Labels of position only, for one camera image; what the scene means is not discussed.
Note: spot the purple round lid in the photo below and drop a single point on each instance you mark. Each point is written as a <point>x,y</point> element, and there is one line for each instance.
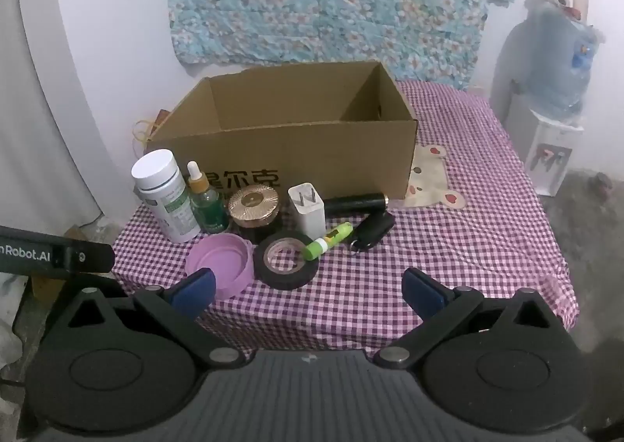
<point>219,257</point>

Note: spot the white bottle with green label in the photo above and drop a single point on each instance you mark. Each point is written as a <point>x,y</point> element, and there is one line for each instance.
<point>165,201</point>

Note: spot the brown cardboard box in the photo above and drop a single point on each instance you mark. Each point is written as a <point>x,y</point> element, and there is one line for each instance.
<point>317,154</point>

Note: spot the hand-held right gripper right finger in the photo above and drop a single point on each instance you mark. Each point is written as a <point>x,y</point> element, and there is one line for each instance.
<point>423,291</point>

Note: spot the black tape roll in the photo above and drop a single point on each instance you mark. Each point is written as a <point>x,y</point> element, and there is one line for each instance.
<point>263,272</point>

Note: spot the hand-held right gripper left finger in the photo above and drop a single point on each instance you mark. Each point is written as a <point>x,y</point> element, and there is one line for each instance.
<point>195,290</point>

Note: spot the white charger plug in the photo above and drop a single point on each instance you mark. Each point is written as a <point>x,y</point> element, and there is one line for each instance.
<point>307,213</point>

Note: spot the black flashlight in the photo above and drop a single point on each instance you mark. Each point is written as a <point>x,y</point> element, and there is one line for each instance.
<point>351,204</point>

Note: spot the yellow rubber band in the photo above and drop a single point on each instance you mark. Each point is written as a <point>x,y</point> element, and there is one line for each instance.
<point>142,122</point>

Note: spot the green glue stick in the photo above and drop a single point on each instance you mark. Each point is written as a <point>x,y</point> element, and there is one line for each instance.
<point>324,243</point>

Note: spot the black car key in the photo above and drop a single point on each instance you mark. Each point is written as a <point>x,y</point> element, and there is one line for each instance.
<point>373,230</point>

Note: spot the blue water jug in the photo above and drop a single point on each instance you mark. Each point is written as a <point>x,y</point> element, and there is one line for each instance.
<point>555,62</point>

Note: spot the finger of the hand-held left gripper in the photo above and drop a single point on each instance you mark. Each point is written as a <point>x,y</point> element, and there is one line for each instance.
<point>90,257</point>

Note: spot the green dropper bottle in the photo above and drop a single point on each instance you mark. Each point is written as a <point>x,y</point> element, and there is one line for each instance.
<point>209,208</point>

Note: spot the white water dispenser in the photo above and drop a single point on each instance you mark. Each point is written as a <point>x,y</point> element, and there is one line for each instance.
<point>546,154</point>

